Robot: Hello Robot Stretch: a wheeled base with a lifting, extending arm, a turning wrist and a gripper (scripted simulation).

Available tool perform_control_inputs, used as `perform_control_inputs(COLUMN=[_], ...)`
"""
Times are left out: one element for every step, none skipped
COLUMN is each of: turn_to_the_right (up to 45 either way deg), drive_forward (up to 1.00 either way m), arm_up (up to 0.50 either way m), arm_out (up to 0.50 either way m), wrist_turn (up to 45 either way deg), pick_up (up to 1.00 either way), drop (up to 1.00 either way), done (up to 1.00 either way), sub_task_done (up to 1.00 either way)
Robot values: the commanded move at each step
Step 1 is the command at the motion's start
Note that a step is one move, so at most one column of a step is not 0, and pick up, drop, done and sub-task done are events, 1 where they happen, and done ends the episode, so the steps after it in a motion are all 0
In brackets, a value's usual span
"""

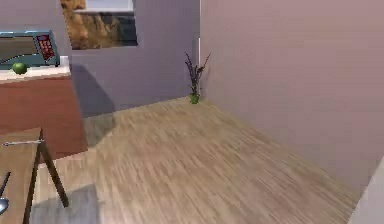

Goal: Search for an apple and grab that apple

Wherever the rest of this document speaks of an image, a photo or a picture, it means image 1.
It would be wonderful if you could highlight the framed wall picture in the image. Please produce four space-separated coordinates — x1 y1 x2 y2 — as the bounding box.
59 0 139 51

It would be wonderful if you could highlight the silver spoon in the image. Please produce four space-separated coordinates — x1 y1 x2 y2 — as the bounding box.
0 171 12 216

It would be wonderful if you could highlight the green apple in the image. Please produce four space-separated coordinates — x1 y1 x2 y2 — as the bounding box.
11 62 29 76

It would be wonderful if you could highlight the purple house plant green pot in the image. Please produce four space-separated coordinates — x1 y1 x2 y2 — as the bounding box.
184 51 212 105

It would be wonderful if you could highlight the silver knife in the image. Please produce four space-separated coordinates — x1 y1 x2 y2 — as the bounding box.
1 139 45 147

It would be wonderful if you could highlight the red-brown kitchen cabinet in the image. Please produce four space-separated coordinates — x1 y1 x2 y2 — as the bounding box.
0 55 89 164

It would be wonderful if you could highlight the brown wooden table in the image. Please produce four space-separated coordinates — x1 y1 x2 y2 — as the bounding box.
0 126 70 224

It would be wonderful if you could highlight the teal microwave oven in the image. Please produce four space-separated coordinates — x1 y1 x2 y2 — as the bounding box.
0 29 61 71

